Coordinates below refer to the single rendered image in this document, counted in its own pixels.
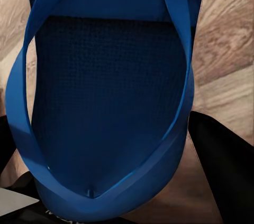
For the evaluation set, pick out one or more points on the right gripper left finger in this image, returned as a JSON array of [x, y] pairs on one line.
[[7, 144]]

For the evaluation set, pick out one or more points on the sandal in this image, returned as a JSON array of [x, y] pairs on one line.
[[114, 91]]

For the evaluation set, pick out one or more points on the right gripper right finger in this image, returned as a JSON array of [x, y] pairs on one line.
[[228, 163]]

